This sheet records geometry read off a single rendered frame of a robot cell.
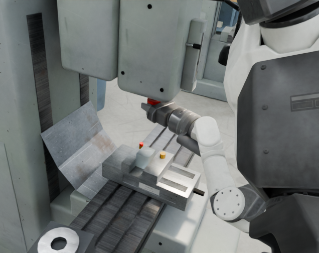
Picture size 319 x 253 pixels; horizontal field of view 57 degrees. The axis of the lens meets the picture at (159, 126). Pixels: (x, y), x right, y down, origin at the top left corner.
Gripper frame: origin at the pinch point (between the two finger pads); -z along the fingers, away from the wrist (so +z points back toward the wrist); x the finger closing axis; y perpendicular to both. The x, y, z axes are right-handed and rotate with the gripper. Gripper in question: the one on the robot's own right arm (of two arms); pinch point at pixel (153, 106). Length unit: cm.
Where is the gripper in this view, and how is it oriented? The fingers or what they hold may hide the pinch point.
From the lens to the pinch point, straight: 102.7
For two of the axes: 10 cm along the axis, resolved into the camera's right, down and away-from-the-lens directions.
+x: -7.0, 3.1, -6.4
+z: 7.1, 4.2, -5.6
